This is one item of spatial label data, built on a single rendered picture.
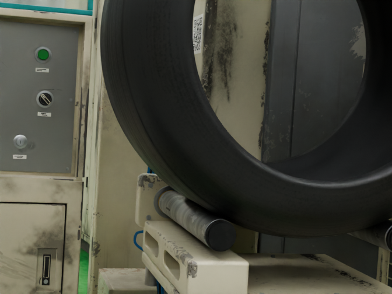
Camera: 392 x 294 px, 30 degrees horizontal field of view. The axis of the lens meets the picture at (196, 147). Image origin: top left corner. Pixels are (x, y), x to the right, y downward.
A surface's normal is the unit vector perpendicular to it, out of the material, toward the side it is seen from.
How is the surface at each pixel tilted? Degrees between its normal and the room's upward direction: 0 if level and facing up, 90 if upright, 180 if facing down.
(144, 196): 90
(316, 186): 101
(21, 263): 90
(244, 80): 90
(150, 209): 90
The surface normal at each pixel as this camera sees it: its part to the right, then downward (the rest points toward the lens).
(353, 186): 0.26, 0.25
